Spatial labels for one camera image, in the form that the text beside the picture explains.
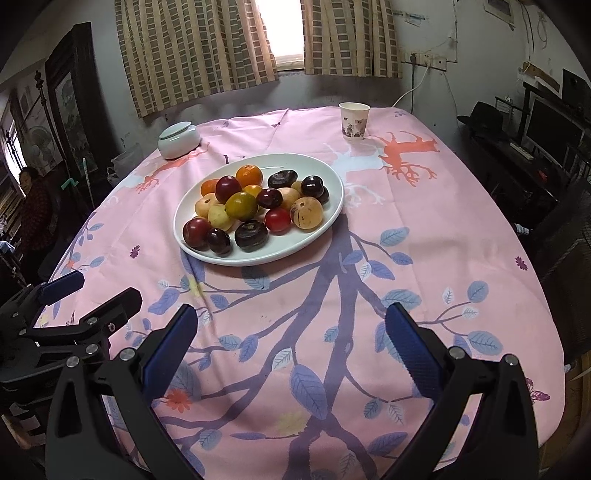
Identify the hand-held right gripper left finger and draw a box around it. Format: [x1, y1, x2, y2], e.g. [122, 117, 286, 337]
[45, 303, 206, 480]

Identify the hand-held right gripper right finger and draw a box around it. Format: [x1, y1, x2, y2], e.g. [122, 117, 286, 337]
[379, 302, 541, 480]

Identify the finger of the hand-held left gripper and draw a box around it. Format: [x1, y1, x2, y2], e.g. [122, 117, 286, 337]
[21, 271, 85, 324]
[25, 287, 143, 344]

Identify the dark red plum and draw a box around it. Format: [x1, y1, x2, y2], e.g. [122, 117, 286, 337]
[183, 218, 213, 251]
[215, 175, 243, 204]

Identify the spotted yellow pepino melon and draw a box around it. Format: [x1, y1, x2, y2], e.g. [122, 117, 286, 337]
[194, 194, 220, 217]

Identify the yellow apricot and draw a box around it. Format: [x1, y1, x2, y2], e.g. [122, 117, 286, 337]
[208, 204, 236, 232]

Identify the dark purple water chestnut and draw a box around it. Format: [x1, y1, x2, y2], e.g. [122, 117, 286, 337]
[235, 220, 269, 253]

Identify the pale green round plate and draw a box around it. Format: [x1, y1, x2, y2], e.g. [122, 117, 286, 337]
[173, 153, 345, 267]

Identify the green mandarin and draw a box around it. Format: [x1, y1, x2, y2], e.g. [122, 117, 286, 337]
[225, 191, 258, 221]

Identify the red tomato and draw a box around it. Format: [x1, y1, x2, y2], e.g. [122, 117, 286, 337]
[264, 208, 292, 233]

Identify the striped yellow pepino melon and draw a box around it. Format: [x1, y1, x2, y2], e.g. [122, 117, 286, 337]
[289, 196, 324, 230]

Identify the tan yellow pepino melon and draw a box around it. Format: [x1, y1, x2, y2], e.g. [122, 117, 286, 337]
[277, 187, 302, 212]

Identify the wrinkled dark water chestnut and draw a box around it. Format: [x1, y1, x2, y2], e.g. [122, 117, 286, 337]
[268, 170, 298, 190]

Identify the pink floral tablecloth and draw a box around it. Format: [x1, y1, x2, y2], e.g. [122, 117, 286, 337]
[34, 107, 566, 480]

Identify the white fan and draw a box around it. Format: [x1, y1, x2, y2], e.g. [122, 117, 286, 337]
[25, 124, 54, 162]

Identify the dark framed picture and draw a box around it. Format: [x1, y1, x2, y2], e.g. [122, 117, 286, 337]
[44, 22, 118, 174]

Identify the pale green lidded jar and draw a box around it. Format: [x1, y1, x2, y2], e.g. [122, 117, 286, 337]
[157, 121, 202, 161]

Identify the black desk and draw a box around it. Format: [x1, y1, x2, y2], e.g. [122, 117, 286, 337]
[462, 124, 591, 232]

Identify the printed paper cup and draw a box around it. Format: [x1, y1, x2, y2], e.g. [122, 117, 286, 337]
[339, 102, 371, 140]

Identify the black hat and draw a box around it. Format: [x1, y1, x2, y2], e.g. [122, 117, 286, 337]
[457, 102, 504, 134]

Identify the computer monitor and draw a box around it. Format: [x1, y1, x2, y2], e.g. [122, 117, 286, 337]
[524, 92, 587, 162]

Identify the checked beige curtain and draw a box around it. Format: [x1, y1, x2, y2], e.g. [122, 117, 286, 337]
[300, 0, 402, 78]
[115, 0, 280, 118]

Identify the black speaker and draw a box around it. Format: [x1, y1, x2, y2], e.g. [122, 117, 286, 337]
[561, 68, 591, 112]

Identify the bright window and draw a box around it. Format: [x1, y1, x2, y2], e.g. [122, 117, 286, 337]
[252, 0, 305, 72]

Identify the white handled mop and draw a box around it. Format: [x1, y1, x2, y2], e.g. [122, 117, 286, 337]
[82, 158, 95, 210]

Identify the white power cable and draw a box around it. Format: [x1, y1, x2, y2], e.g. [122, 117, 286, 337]
[392, 65, 430, 109]

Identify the white wall socket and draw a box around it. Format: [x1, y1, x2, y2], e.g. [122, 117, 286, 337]
[405, 52, 448, 71]

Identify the wooden wall strip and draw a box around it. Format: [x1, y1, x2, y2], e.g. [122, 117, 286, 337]
[524, 62, 561, 90]

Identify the wall vent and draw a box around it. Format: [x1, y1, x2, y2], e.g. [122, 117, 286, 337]
[485, 0, 515, 28]

